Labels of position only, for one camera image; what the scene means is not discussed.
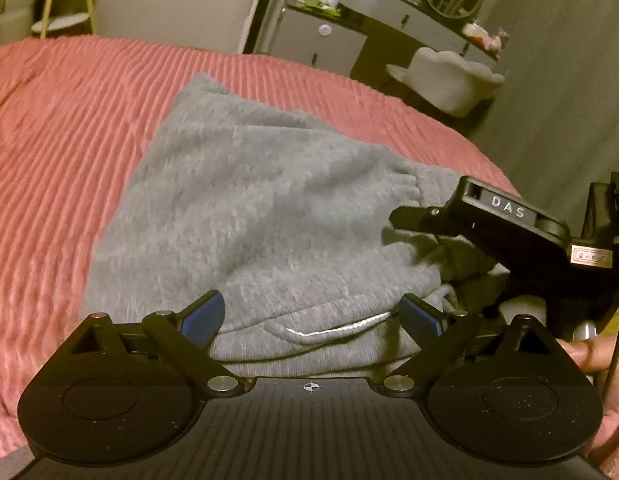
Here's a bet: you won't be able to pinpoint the pink toiletry items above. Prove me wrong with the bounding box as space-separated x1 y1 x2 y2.
462 20 511 52

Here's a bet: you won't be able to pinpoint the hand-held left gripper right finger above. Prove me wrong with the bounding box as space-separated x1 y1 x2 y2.
382 294 559 395

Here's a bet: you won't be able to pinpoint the person's right hand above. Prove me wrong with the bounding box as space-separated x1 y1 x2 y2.
558 336 619 463

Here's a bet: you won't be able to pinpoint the white upholstered chair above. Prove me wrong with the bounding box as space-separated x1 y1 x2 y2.
385 46 505 117

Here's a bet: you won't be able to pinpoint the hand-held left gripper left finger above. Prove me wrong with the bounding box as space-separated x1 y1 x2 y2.
64 290 241 396

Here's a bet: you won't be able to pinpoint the grey hooded sweatshirt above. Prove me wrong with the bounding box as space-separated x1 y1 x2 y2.
84 72 516 380

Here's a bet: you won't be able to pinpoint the black-topped vanity desk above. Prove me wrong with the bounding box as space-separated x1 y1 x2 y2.
284 0 501 78

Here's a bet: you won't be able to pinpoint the white drawer cabinet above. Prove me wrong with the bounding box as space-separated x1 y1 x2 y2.
278 4 369 77

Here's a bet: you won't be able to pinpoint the pink ribbed blanket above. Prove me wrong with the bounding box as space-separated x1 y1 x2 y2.
0 35 521 453

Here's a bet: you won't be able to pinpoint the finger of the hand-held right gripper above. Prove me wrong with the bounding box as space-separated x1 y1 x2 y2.
388 204 459 237

